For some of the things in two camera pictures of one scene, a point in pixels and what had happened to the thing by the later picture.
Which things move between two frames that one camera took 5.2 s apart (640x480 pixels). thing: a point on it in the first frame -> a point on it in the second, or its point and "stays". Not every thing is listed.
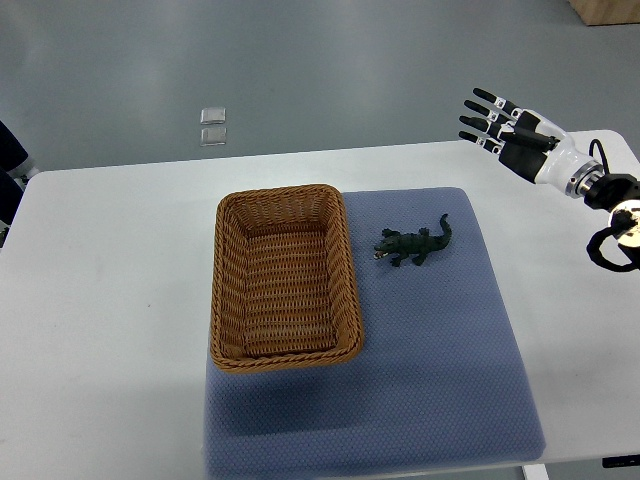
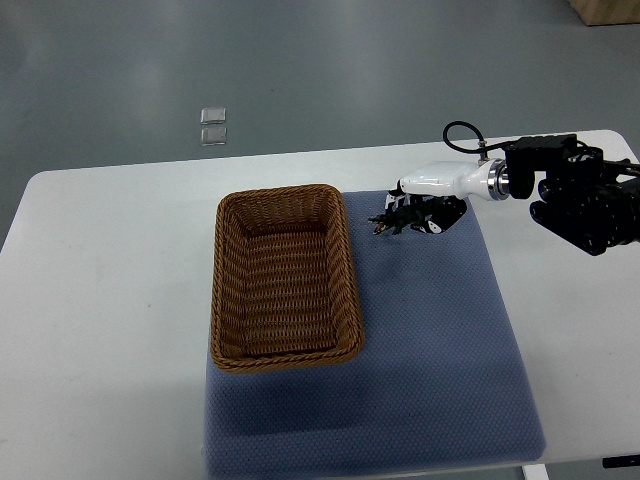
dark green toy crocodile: x=414 y=245 -> x=399 y=218
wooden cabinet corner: x=607 y=12 stays
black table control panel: x=621 y=461 stays
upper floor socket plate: x=213 y=115 stays
